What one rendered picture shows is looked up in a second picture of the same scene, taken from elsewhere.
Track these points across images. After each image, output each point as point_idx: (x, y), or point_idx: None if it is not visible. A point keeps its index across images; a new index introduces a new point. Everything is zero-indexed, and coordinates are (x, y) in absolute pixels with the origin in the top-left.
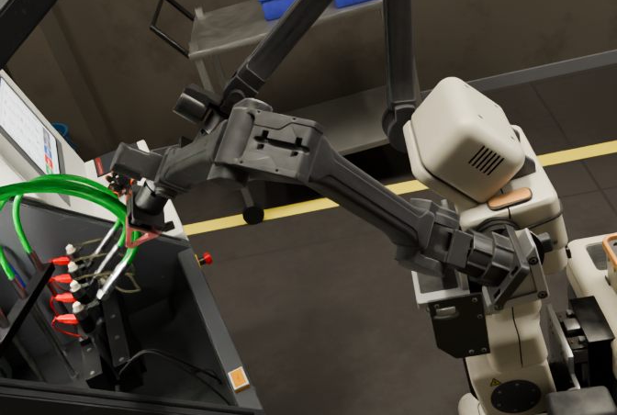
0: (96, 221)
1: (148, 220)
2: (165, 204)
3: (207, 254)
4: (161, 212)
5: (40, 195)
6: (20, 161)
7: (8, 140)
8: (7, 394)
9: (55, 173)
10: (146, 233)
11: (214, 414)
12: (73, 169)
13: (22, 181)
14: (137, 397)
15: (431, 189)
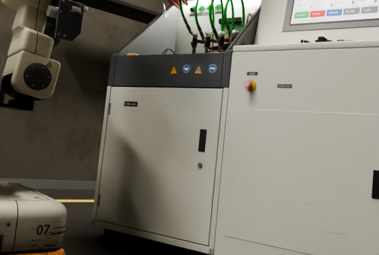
0: (245, 26)
1: None
2: None
3: (246, 80)
4: None
5: (261, 12)
6: None
7: None
8: (153, 18)
9: (309, 19)
10: (173, 1)
11: (123, 45)
12: (361, 38)
13: (261, 2)
14: (139, 34)
15: None
